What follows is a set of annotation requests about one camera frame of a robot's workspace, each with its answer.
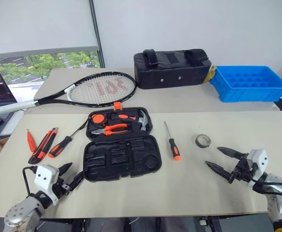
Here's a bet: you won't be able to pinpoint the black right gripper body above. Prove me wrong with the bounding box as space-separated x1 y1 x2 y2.
227 154 255 186

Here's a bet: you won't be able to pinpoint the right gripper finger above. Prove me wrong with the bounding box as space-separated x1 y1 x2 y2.
205 160 233 181
217 146 242 160

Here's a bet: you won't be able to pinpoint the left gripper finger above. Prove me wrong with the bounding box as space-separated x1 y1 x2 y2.
58 162 73 180
69 171 85 192

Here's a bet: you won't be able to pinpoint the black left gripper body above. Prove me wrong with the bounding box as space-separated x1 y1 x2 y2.
53 177 72 199

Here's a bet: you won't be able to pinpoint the long black orange screwdriver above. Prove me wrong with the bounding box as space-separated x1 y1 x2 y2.
48 120 88 159

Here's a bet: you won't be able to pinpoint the black orange utility knife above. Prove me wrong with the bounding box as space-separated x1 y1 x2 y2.
28 127 59 165

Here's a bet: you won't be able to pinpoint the grey tape roll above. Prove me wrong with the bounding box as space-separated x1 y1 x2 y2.
195 133 212 148

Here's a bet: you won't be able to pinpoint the orange test pen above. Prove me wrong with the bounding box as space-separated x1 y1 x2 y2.
26 129 37 153

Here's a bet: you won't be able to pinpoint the short black orange screwdriver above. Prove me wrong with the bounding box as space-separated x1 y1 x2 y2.
164 121 182 161

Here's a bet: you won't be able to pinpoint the black plastic tool case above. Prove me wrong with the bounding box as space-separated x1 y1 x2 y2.
82 101 163 183

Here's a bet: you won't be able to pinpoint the orange black tape measure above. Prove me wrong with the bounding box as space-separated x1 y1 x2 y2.
90 113 105 126

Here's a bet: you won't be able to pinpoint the blue plastic crate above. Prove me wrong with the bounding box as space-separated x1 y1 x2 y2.
209 65 282 103

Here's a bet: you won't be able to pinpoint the black white tennis racket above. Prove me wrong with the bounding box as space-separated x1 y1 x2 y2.
0 71 137 116

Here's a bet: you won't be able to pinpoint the yellow crumpled item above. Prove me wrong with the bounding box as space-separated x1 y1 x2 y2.
205 64 216 84

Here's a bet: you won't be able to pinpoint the black fabric bag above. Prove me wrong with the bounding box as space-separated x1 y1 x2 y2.
133 48 212 90

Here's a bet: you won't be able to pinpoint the white roller blind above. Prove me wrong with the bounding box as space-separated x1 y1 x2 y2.
0 0 100 61

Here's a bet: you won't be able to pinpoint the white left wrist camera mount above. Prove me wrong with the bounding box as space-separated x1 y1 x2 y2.
34 165 60 206

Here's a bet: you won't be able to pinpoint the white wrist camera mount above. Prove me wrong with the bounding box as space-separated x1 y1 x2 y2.
34 165 60 206
246 149 269 188

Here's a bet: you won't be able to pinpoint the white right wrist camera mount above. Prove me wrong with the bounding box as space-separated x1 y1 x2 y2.
246 149 269 188

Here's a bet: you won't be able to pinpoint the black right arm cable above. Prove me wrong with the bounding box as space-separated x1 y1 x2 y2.
253 181 282 194

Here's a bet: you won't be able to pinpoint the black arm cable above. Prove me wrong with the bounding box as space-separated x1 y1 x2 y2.
22 165 39 196
253 181 282 194

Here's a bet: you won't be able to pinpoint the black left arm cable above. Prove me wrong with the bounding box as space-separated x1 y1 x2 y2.
22 165 39 196

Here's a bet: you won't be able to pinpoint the orange handled pliers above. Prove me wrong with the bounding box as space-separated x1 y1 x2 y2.
91 123 129 138

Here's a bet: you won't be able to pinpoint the claw hammer black handle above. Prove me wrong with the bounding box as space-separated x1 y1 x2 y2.
110 110 151 132

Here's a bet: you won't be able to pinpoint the dark window frame post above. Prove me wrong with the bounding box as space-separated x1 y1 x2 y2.
88 0 106 69

